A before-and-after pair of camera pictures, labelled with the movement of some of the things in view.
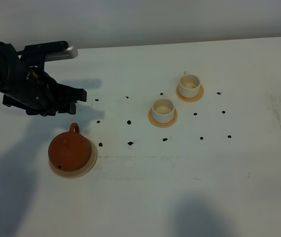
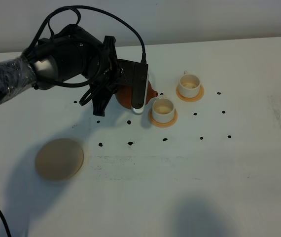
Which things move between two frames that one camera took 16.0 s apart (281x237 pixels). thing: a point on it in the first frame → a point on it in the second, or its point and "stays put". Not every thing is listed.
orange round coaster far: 190,99 stays put
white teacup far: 189,85 stays put
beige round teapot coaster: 78,173 → 59,159
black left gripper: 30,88 → 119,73
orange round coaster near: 160,125 stays put
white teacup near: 163,110 stays put
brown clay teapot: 69,151 → 123,95
